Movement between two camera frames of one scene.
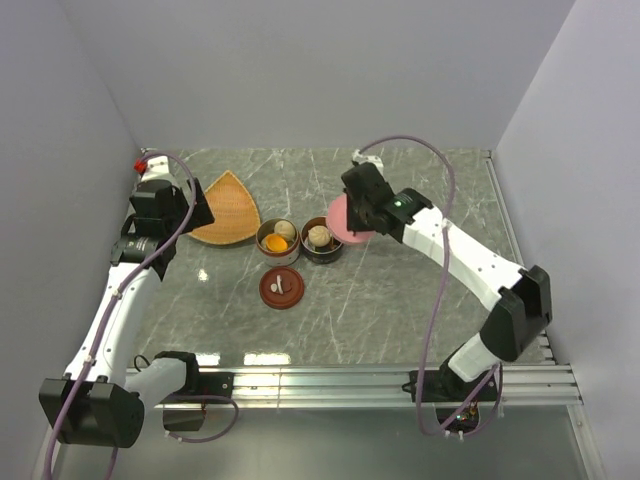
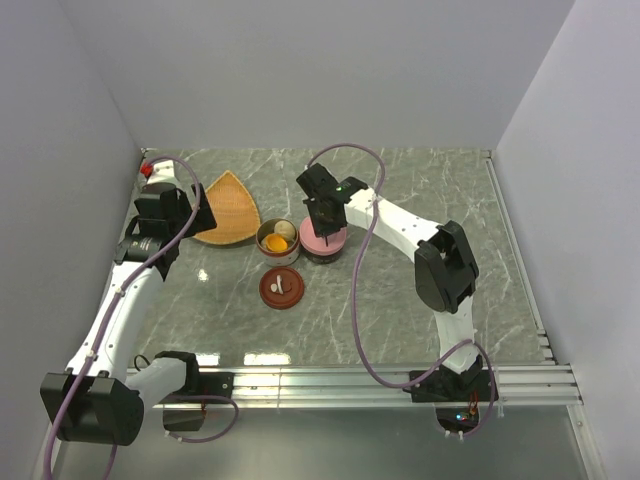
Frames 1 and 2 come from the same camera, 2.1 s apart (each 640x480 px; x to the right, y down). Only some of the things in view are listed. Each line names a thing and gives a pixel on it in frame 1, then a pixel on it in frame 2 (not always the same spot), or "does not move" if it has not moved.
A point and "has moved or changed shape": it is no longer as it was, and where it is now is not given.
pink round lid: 337,223 has moved or changed shape
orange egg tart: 277,243 does not move
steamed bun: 285,228 does not move
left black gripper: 201,215 does not move
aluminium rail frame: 521,386 does not move
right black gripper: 353,224 to 322,230
